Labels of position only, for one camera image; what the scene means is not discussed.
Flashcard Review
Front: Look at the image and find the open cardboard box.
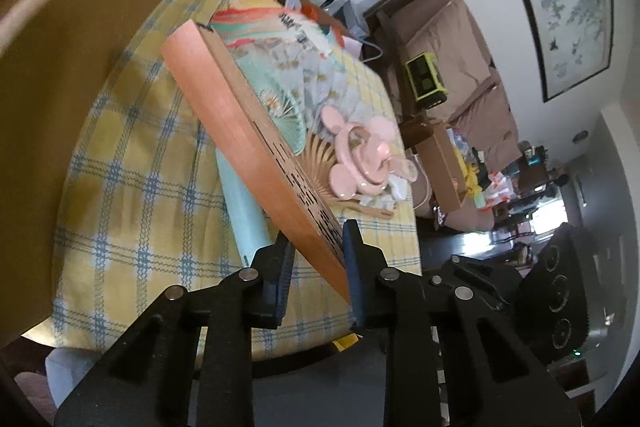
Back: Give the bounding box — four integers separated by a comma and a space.
400, 117, 473, 212

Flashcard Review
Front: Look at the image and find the large cardboard box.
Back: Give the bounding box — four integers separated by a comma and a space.
0, 0, 241, 348

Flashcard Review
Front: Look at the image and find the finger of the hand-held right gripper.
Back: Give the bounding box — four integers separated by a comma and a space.
430, 254, 525, 312

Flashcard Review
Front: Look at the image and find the teal dandelion paper fan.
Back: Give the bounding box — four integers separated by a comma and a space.
234, 44, 346, 205

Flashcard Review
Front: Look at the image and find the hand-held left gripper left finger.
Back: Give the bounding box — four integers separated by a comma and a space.
54, 232, 296, 427

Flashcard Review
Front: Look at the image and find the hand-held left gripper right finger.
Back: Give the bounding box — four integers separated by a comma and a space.
342, 219, 583, 427

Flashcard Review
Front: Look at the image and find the white cable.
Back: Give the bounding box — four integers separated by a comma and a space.
357, 38, 384, 68

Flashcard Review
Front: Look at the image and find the painted calligraphy paper fan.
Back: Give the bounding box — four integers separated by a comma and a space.
209, 0, 321, 52

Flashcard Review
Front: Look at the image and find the wooden fan handle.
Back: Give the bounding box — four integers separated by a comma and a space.
350, 203, 396, 219

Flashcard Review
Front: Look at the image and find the white floral paper fan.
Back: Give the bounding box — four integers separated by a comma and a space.
280, 7, 401, 142

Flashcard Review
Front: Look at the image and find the light teal fan case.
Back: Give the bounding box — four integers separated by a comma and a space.
215, 149, 273, 268

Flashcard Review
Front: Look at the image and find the wooden folding fan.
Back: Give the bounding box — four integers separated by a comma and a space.
160, 21, 353, 305

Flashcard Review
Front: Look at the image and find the brown sofa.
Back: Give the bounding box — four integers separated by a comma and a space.
375, 0, 521, 162

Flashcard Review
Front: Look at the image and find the green portable power station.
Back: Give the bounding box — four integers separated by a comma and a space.
404, 52, 449, 108

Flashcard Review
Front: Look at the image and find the yellow checkered tablecloth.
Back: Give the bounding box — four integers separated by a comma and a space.
50, 0, 421, 365

